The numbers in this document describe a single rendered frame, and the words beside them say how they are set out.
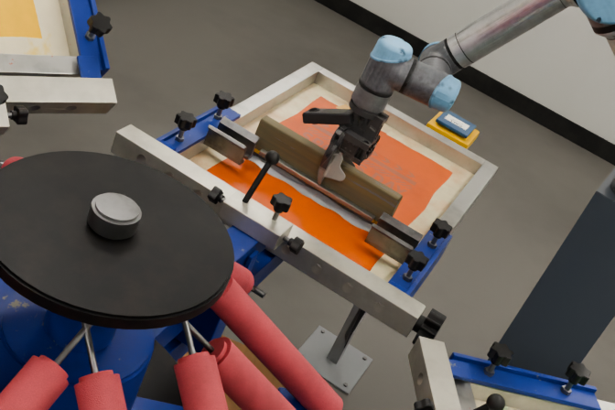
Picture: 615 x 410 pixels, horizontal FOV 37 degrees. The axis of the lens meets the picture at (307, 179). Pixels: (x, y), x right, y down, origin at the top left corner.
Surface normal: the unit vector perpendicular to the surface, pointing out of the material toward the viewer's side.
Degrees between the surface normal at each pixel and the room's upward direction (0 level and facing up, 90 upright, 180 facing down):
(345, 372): 0
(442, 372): 0
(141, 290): 0
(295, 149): 90
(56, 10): 32
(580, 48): 90
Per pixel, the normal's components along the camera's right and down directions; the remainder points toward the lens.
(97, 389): 0.15, -0.32
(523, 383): 0.35, -0.79
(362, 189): -0.42, 0.34
